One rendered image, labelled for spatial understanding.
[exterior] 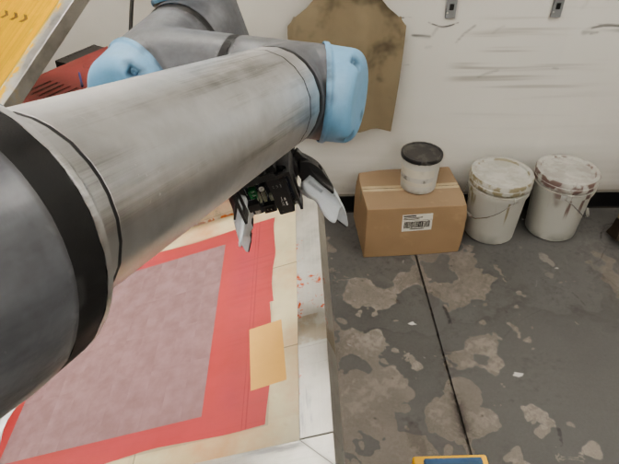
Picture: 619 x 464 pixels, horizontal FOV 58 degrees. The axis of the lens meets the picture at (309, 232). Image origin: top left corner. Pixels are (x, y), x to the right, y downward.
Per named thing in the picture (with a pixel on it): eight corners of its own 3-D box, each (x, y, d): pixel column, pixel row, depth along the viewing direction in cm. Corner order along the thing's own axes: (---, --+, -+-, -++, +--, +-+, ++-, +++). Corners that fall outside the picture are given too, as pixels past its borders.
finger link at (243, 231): (223, 270, 71) (237, 213, 66) (227, 240, 76) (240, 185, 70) (247, 274, 72) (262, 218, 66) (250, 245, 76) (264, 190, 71)
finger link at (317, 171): (317, 210, 71) (262, 173, 67) (316, 202, 72) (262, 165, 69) (342, 186, 69) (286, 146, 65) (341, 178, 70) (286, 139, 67)
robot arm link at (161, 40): (195, 69, 40) (251, 8, 48) (63, 52, 43) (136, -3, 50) (212, 158, 46) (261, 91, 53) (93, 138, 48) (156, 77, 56)
